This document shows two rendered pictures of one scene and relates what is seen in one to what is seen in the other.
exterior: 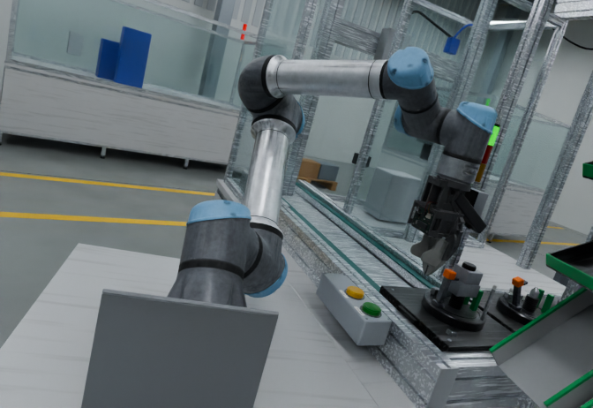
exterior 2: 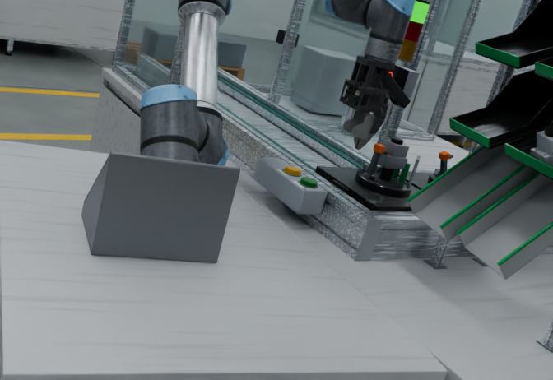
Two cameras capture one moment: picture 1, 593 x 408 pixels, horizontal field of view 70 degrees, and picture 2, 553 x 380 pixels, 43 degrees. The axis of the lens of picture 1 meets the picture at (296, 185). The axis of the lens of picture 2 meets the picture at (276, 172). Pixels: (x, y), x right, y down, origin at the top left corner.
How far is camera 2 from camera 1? 0.66 m
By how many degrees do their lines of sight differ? 12
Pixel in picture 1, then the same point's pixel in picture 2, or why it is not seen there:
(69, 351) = (54, 219)
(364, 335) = (304, 204)
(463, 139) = (386, 22)
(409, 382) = (343, 239)
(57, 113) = not seen: outside the picture
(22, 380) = (33, 234)
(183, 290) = not seen: hidden behind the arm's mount
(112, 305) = (118, 163)
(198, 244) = (160, 122)
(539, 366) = (443, 208)
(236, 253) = (192, 130)
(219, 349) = (196, 197)
